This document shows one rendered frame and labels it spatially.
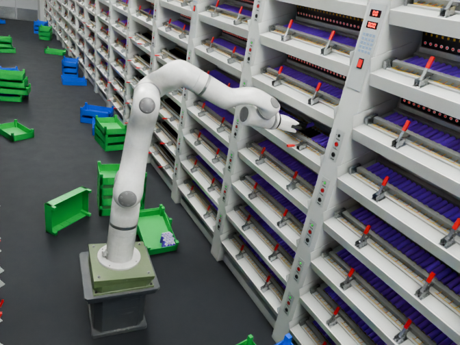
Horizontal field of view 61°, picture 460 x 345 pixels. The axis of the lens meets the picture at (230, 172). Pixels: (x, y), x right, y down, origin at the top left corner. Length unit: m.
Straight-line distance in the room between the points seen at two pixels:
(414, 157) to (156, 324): 1.41
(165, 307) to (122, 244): 0.53
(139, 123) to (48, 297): 1.11
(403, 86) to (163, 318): 1.52
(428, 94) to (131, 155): 1.05
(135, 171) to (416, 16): 1.10
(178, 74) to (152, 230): 1.34
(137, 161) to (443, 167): 1.07
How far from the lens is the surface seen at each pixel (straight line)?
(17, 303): 2.25
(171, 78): 1.50
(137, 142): 1.56
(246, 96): 1.53
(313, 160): 1.64
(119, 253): 1.81
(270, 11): 1.98
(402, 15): 1.40
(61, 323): 2.12
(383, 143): 1.40
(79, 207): 2.82
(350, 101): 1.49
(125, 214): 1.72
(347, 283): 1.65
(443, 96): 1.29
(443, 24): 1.31
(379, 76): 1.41
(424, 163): 1.32
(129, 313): 1.98
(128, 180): 1.59
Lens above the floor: 1.54
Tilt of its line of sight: 25 degrees down
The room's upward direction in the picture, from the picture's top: 10 degrees clockwise
